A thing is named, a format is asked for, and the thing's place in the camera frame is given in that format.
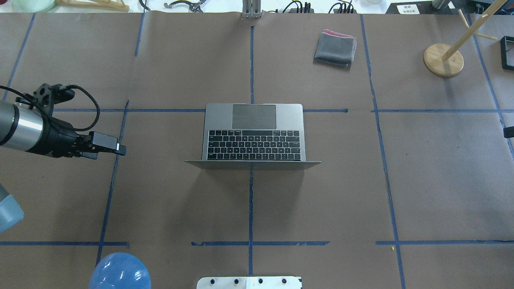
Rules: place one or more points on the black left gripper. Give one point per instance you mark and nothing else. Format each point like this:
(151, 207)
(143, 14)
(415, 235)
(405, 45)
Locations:
(59, 138)

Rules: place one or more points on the grey laptop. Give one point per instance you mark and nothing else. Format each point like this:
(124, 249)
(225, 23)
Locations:
(254, 136)

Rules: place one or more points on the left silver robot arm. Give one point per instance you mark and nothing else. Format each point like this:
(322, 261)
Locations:
(26, 130)

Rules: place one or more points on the blue desk lamp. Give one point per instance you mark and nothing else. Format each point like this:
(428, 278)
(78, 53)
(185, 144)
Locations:
(120, 271)

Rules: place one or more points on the wooden dish rack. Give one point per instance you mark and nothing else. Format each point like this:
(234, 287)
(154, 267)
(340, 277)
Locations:
(112, 5)

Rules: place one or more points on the green glass plate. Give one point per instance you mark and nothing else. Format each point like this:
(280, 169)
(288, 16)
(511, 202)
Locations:
(33, 6)

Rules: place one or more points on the folded grey cloth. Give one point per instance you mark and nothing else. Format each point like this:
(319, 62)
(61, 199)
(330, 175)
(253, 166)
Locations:
(335, 48)

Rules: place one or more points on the wine glass rack tray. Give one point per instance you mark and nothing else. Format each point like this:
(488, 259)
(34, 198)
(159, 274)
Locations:
(507, 52)

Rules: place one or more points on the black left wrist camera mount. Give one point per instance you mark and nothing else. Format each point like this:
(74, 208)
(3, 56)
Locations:
(45, 97)

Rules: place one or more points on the aluminium frame post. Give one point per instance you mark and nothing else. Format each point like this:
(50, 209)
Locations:
(251, 9)

